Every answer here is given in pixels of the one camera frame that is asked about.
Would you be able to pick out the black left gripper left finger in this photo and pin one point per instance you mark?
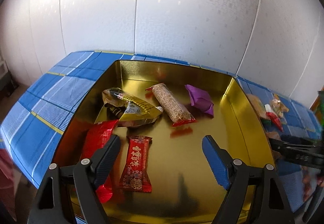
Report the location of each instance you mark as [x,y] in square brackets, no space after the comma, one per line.
[53,204]

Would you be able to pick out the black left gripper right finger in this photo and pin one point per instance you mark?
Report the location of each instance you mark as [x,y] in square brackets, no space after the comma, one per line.
[269,203]

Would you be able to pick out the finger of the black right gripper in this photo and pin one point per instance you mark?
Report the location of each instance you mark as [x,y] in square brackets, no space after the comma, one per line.
[284,147]

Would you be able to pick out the brown cake clear packet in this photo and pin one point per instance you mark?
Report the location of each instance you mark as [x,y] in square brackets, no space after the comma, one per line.
[276,136]

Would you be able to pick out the white red snack packet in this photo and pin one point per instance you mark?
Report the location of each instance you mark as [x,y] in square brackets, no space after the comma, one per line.
[273,117]

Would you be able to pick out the orange clear snack bag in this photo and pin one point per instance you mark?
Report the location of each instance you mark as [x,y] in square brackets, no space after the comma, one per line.
[278,106]

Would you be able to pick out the green brown snack packet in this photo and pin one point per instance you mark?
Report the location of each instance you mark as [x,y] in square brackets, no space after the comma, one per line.
[258,106]

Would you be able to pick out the large red snack packet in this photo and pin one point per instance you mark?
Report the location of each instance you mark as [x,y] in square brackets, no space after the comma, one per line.
[96,139]

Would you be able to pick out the small red snack bar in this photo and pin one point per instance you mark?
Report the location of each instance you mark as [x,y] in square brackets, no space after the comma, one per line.
[134,177]

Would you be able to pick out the purple snack packet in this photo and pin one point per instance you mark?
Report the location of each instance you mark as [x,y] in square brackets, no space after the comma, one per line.
[200,99]

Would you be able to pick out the clear grain bar red ends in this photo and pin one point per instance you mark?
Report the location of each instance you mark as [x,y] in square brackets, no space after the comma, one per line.
[176,111]

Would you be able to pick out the yellow black snack packet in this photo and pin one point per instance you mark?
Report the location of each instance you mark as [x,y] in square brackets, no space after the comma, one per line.
[130,110]

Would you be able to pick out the wooden door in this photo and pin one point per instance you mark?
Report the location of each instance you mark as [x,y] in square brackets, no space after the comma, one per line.
[318,107]

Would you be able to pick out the blue plaid tablecloth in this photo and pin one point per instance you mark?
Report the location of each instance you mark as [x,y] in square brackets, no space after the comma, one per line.
[35,124]

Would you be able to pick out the gold black gift box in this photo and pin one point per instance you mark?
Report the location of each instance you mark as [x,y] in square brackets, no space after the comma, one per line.
[184,189]

